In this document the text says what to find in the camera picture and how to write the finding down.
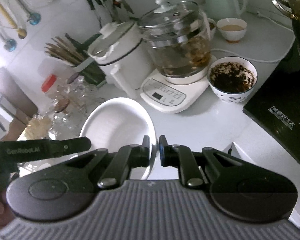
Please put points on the black induction cooktop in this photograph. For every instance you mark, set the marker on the black induction cooktop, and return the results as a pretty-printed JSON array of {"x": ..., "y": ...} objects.
[{"x": 276, "y": 105}]

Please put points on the small white ceramic bowl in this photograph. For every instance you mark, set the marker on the small white ceramic bowl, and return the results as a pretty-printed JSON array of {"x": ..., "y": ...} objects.
[{"x": 119, "y": 122}]

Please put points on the chopstick holder with chopsticks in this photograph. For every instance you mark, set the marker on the chopstick holder with chopsticks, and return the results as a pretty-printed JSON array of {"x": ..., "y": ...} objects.
[{"x": 75, "y": 54}]

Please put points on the blue pipe flange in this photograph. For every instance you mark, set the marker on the blue pipe flange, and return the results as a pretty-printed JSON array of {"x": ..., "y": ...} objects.
[
  {"x": 34, "y": 18},
  {"x": 10, "y": 45}
]

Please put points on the wooden cutting board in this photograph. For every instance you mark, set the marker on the wooden cutting board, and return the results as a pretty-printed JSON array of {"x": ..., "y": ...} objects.
[{"x": 18, "y": 105}]

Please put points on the glass health kettle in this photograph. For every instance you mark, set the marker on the glass health kettle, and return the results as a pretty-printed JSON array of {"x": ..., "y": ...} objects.
[{"x": 178, "y": 38}]

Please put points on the red-lid plastic jar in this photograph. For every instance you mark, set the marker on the red-lid plastic jar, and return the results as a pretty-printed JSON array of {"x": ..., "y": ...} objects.
[{"x": 50, "y": 86}]

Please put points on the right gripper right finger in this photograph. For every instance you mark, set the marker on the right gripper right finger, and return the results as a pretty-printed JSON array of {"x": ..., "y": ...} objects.
[{"x": 182, "y": 158}]

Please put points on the small bowl with beige liquid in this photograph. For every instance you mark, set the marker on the small bowl with beige liquid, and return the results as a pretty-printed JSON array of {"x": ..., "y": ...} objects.
[{"x": 232, "y": 29}]

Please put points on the patterned bowl with tea leaves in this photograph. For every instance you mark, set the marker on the patterned bowl with tea leaves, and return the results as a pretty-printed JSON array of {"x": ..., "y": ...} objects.
[{"x": 232, "y": 79}]

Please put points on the yellow wall pipe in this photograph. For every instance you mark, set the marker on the yellow wall pipe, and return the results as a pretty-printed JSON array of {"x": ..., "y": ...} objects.
[{"x": 22, "y": 33}]

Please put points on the white electric cooker pot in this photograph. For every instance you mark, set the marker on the white electric cooker pot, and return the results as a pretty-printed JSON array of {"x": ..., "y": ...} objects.
[{"x": 121, "y": 54}]

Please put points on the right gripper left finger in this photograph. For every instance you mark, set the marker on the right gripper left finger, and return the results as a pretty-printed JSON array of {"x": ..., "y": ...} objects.
[{"x": 127, "y": 158}]

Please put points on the wire rack with glassware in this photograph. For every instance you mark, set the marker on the wire rack with glassware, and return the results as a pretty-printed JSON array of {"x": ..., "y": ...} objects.
[{"x": 69, "y": 111}]

